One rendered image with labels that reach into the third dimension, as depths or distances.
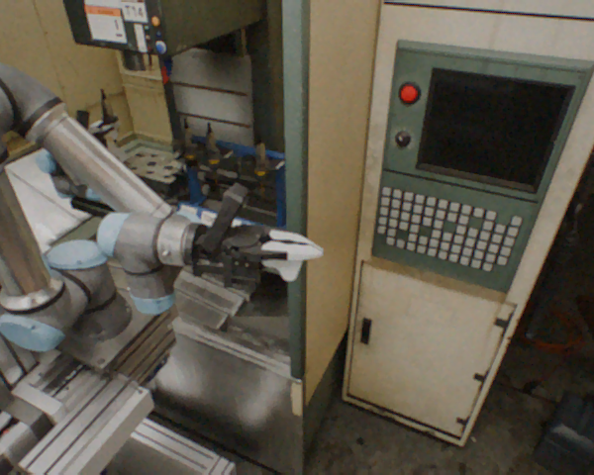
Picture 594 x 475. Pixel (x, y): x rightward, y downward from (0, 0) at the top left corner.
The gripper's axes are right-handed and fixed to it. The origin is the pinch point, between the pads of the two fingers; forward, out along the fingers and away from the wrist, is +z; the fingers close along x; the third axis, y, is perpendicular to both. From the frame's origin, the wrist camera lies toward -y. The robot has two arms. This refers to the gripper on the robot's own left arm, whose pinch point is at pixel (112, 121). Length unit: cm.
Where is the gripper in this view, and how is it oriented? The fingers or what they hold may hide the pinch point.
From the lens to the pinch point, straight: 201.9
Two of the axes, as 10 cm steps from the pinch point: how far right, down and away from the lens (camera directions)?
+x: 9.1, 2.6, -3.3
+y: 0.1, 7.8, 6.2
